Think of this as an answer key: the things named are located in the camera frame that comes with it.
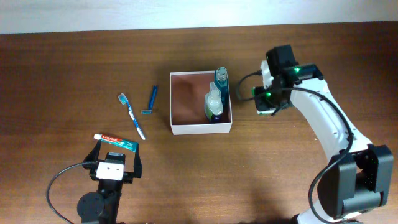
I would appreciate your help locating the green white soap packet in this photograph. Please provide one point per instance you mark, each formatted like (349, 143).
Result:
(263, 101)

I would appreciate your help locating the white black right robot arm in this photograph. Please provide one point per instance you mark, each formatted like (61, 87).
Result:
(357, 177)

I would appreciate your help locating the blue white toothbrush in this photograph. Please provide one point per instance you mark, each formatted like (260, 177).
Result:
(124, 101)

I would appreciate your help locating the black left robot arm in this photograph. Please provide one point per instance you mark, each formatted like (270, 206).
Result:
(101, 206)

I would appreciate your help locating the clear soap pump bottle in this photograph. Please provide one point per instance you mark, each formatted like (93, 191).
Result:
(213, 104)

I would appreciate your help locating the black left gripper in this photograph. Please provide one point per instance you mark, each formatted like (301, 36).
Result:
(127, 177)

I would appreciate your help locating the pink open box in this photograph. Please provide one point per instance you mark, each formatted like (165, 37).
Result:
(187, 104)

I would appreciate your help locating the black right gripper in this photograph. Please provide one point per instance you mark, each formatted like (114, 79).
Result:
(260, 91)

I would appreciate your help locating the green mouthwash bottle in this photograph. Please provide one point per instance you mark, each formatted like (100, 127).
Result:
(221, 81)

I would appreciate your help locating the blue disposable razor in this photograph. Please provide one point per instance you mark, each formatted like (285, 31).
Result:
(151, 101)

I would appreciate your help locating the red green toothpaste tube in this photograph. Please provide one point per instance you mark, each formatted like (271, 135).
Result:
(126, 144)

